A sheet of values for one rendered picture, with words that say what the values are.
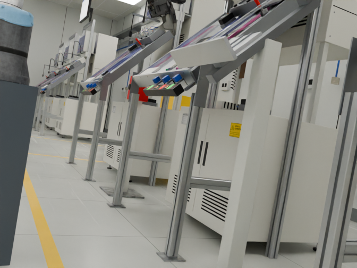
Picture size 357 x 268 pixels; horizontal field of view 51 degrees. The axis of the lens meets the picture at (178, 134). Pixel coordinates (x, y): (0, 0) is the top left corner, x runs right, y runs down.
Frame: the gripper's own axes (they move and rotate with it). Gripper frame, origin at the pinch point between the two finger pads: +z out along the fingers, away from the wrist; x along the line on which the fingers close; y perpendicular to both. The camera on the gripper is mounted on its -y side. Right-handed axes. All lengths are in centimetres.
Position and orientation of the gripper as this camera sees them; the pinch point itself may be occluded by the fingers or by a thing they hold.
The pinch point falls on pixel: (175, 32)
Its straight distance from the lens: 167.7
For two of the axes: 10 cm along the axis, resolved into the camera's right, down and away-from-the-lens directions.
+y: -8.5, 3.8, -3.7
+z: 3.1, 9.2, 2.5
